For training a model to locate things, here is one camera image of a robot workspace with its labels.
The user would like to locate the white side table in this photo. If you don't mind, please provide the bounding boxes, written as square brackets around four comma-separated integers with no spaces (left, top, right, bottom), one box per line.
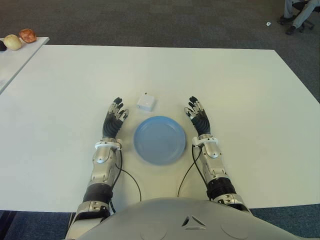
[0,36,50,95]

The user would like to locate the grey robot torso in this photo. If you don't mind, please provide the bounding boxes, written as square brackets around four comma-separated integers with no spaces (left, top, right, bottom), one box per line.
[65,197,305,240]

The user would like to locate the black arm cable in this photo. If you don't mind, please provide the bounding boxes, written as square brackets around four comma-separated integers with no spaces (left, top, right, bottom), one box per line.
[109,147,143,215]
[176,144,210,200]

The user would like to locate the reddish brown bread roll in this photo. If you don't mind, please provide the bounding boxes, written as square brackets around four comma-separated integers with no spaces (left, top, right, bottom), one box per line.
[19,28,38,43]

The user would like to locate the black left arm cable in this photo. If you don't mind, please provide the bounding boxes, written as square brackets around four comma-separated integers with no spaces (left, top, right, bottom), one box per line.
[109,147,143,215]

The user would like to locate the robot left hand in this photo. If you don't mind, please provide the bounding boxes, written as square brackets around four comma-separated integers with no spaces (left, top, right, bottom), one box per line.
[102,96,130,140]

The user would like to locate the blue plastic plate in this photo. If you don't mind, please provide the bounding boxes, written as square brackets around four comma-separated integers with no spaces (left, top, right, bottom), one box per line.
[133,115,188,166]

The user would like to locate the seated person legs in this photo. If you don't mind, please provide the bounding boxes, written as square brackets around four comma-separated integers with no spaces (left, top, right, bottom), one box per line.
[277,0,320,35]

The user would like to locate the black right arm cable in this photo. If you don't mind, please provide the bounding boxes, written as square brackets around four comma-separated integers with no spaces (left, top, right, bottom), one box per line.
[176,144,210,200]

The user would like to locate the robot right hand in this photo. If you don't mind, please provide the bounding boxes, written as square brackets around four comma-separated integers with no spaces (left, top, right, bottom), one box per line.
[184,95,214,138]

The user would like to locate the white charger cube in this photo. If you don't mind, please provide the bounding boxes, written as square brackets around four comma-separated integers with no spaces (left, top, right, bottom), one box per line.
[136,92,157,112]

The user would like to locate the black office chair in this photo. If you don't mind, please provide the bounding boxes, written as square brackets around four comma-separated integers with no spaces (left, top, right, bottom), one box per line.
[287,0,315,30]

